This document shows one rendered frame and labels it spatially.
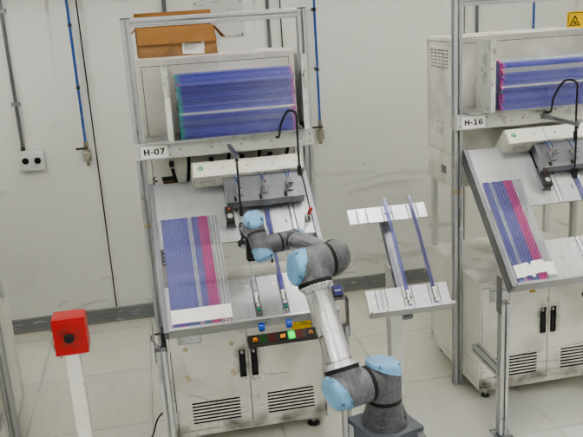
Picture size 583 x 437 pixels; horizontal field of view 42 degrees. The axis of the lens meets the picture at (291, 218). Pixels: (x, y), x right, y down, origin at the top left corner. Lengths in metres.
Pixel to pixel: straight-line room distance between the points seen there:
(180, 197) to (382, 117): 2.04
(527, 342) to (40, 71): 3.11
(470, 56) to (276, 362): 1.69
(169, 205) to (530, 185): 1.63
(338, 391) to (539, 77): 1.88
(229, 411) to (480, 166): 1.61
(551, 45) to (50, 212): 3.03
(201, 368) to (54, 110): 2.04
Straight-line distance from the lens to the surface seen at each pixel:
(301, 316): 3.04
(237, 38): 4.74
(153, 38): 3.53
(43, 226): 4.91
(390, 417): 2.55
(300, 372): 3.49
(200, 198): 3.30
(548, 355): 3.92
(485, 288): 3.62
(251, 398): 3.51
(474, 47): 3.72
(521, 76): 3.62
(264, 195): 3.24
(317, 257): 2.46
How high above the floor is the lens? 1.91
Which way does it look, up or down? 16 degrees down
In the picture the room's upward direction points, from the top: 4 degrees counter-clockwise
